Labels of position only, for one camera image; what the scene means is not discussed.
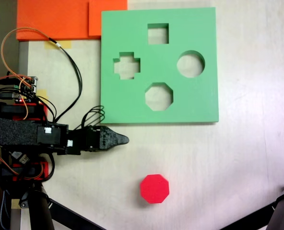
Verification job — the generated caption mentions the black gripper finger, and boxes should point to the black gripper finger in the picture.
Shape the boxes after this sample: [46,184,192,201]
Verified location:
[99,137,123,152]
[99,126,130,143]

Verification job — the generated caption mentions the red octagonal pillar block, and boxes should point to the red octagonal pillar block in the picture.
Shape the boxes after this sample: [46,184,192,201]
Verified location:
[139,173,170,205]

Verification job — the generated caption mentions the red and black clamp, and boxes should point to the red and black clamp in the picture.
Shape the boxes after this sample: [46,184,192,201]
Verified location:
[1,161,49,181]
[0,102,48,120]

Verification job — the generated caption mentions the silver USB plug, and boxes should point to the silver USB plug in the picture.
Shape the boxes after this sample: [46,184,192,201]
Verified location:
[9,150,30,165]

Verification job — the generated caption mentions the black tripod leg tube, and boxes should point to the black tripod leg tube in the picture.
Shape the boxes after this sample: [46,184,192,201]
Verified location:
[17,183,55,230]

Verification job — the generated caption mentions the green shape sorter board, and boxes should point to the green shape sorter board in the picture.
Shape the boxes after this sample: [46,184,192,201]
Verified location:
[100,7,220,125]

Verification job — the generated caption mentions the black gripper cable loops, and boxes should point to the black gripper cable loops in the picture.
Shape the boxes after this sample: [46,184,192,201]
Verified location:
[81,106,107,130]

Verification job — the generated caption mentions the long black cable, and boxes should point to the long black cable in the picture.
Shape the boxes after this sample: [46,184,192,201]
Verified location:
[48,37,83,124]

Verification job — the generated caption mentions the circuit board with wires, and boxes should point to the circuit board with wires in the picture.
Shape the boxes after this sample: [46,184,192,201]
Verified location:
[12,76,39,103]

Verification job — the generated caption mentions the white braided cable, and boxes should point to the white braided cable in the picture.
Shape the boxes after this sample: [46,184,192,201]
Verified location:
[0,189,10,230]

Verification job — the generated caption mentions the long orange wire loop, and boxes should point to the long orange wire loop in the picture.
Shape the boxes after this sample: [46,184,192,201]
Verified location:
[0,27,60,81]

